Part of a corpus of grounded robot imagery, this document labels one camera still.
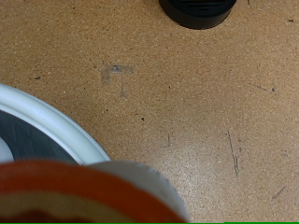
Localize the white coffee pod orange lid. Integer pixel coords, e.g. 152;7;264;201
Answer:
0;159;191;224

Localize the black Keurig coffee machine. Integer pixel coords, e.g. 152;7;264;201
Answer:
158;0;237;31

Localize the white two-tier turntable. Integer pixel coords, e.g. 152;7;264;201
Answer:
0;83;111;166

